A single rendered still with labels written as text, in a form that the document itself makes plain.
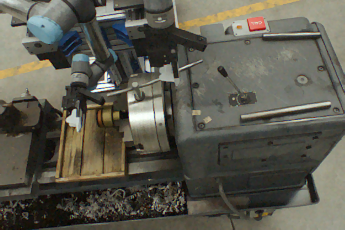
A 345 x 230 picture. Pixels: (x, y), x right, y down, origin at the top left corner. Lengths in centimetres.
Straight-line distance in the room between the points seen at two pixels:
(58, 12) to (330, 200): 193
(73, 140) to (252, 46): 89
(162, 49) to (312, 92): 52
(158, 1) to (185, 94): 39
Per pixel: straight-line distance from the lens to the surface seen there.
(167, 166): 140
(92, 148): 149
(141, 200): 165
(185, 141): 102
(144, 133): 114
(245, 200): 169
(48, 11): 123
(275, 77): 114
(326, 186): 238
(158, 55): 90
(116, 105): 126
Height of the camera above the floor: 218
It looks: 58 degrees down
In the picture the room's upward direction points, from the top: 12 degrees counter-clockwise
